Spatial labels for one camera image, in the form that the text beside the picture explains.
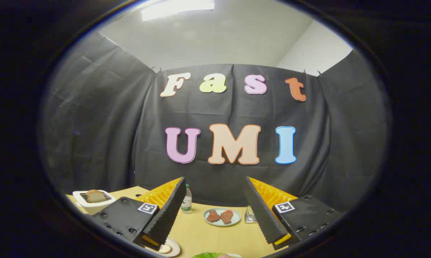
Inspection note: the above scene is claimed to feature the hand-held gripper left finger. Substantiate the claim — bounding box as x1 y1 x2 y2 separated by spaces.
92 177 187 251

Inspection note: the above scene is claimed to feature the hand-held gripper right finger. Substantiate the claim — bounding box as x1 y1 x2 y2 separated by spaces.
245 176 343 250

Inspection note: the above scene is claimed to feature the green lettuce leaf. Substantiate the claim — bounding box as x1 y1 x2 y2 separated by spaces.
192 252 230 258

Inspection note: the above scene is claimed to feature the plain bread slice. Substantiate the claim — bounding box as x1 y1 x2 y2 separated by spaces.
86 190 107 203

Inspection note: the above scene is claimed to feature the clear water bottle green cap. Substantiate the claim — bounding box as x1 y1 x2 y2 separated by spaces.
181 185 193 214

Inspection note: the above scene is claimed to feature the round white plate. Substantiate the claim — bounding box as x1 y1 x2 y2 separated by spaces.
144 236 180 257

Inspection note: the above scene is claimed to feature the pale blue oval plate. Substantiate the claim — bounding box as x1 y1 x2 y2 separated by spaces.
203 208 242 227

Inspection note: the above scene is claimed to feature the white toaster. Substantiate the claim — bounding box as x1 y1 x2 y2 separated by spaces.
73 190 116 215

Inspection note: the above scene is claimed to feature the black backdrop cloth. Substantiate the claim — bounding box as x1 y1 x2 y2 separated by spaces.
40 30 391 212

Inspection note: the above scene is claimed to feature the ceiling light panel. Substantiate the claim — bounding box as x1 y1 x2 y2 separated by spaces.
141 0 215 21

